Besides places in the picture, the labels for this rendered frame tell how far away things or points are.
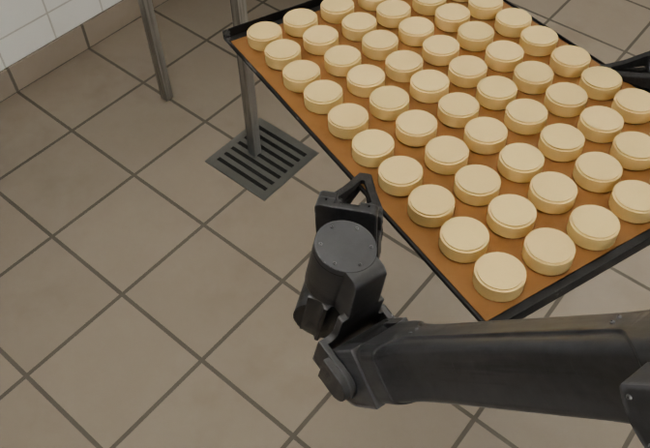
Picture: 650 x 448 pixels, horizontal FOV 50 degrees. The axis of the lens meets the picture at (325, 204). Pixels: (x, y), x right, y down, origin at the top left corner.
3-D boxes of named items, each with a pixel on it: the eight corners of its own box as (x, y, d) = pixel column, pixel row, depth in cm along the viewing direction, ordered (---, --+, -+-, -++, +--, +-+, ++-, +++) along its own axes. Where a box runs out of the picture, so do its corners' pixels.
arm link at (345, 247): (340, 409, 64) (410, 365, 68) (368, 350, 55) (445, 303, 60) (270, 311, 69) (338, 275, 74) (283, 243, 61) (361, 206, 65)
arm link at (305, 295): (286, 336, 69) (341, 353, 69) (296, 300, 64) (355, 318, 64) (305, 281, 74) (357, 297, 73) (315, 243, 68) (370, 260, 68)
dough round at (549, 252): (514, 263, 71) (517, 251, 70) (532, 232, 74) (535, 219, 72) (561, 284, 69) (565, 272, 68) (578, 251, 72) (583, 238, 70)
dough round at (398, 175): (395, 204, 77) (396, 191, 76) (369, 178, 80) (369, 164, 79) (430, 186, 79) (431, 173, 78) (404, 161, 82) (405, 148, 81)
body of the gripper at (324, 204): (322, 253, 80) (305, 305, 75) (318, 191, 72) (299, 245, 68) (378, 262, 79) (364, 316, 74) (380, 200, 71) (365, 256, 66)
